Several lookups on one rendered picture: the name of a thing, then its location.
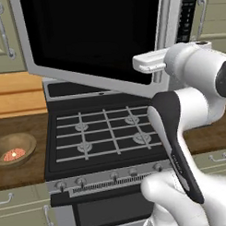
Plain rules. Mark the beige base cupboard door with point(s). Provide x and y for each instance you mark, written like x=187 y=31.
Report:
x=23 y=222

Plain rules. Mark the silver stove knob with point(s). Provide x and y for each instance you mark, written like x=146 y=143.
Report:
x=133 y=171
x=114 y=175
x=80 y=181
x=61 y=185
x=157 y=167

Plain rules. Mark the silver black microwave oven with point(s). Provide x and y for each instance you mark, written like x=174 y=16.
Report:
x=188 y=16

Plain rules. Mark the beige drawer front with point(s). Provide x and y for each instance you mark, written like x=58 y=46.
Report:
x=28 y=194
x=219 y=168

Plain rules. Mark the round red waffle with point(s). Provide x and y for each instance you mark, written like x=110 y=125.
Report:
x=14 y=154

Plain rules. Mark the oven door with window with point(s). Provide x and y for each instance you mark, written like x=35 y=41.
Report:
x=112 y=211

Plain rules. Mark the black glass microwave door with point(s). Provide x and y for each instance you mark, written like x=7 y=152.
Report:
x=90 y=32

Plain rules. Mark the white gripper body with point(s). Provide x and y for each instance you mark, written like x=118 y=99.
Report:
x=149 y=58

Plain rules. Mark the brown wooden bowl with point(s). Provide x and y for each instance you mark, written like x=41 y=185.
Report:
x=26 y=145

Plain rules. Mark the black gas stove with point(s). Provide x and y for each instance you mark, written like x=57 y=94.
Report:
x=101 y=155

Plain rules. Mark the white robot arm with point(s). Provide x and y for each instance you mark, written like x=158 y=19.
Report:
x=197 y=108

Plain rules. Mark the beige wall cupboard door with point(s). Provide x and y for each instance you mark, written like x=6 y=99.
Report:
x=18 y=35
x=217 y=19

